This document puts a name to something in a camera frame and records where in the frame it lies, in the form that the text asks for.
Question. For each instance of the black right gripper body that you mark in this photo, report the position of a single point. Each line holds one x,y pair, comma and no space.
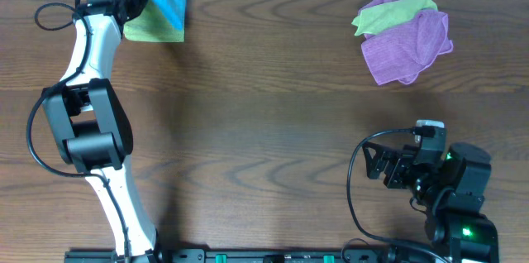
394,167

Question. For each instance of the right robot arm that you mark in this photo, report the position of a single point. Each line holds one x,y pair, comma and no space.
447,184

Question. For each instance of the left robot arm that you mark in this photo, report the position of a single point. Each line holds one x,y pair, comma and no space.
92,132

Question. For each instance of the folded green cloth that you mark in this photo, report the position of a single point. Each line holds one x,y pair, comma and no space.
152,26

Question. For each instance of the purple microfiber cloth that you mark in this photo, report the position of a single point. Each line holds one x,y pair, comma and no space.
402,52

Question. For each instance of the crumpled green cloth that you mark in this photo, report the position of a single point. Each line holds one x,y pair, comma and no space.
374,20

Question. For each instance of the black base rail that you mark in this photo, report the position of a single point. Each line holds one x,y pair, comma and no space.
355,255

